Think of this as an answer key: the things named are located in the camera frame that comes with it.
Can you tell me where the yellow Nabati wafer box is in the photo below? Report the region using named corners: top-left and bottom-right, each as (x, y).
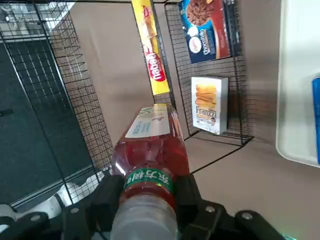
top-left (131, 0), bottom-right (174, 96)

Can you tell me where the cream plastic tray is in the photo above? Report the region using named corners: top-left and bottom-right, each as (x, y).
top-left (274, 0), bottom-right (320, 168)

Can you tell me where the dark blue chocolate cookie box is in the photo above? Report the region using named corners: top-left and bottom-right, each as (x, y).
top-left (178, 0), bottom-right (235, 65)

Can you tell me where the blue Oreo cookie box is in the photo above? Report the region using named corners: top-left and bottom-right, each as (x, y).
top-left (311, 76), bottom-right (320, 161)

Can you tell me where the black wire shelf rack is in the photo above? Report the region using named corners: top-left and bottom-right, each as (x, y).
top-left (0, 0), bottom-right (255, 208)

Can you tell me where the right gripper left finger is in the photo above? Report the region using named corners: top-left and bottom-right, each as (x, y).
top-left (14, 172), bottom-right (126, 240)

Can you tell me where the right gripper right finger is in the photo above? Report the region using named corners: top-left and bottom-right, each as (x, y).
top-left (174, 174), bottom-right (285, 240)

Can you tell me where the white Franzzi biscuit box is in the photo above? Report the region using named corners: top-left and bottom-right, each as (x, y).
top-left (191, 76), bottom-right (230, 136)

